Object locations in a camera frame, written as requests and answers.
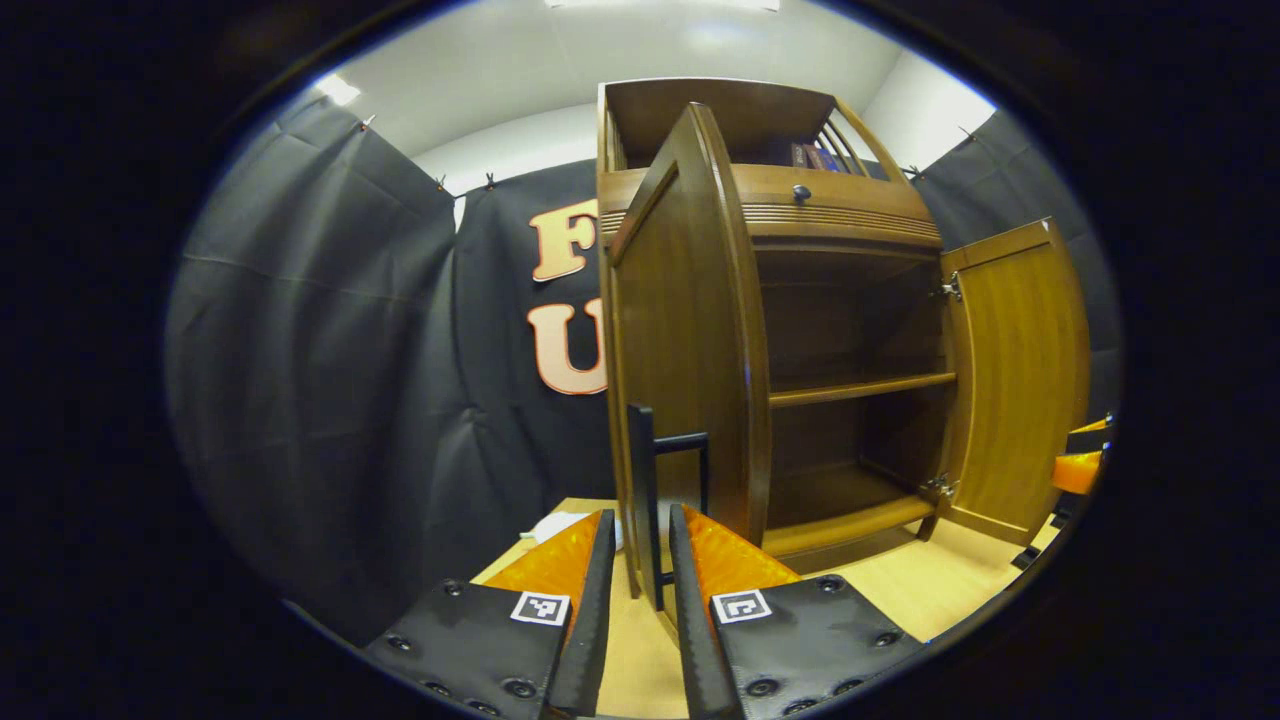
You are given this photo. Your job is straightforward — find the wooden drawer with black knob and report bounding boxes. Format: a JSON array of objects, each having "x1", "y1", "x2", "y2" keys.
[{"x1": 600, "y1": 163, "x2": 943, "y2": 251}]

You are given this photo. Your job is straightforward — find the black backdrop cloth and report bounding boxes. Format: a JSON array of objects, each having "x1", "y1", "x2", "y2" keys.
[{"x1": 165, "y1": 95, "x2": 1121, "y2": 646}]

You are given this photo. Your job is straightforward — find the wooden shoe cabinet door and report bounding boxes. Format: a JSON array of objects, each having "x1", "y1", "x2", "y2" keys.
[
  {"x1": 600, "y1": 102, "x2": 773, "y2": 641},
  {"x1": 935, "y1": 218, "x2": 1091, "y2": 546}
]

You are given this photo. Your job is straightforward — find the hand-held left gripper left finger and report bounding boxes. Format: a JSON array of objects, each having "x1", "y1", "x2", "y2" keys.
[{"x1": 362, "y1": 508, "x2": 617, "y2": 719}]

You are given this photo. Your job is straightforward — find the wooden double-door shoe cabinet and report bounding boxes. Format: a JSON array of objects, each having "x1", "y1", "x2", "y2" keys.
[{"x1": 597, "y1": 78, "x2": 961, "y2": 561}]

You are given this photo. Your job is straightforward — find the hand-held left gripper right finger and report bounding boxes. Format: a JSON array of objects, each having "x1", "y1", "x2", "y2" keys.
[{"x1": 668, "y1": 503, "x2": 926, "y2": 720}]

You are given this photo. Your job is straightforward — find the wooden cabinet inner shelf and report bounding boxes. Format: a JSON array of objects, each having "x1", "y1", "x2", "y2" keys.
[{"x1": 768, "y1": 372, "x2": 958, "y2": 408}]

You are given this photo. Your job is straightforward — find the white plastic bag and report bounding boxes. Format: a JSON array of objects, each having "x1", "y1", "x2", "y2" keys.
[{"x1": 520, "y1": 512, "x2": 623, "y2": 549}]

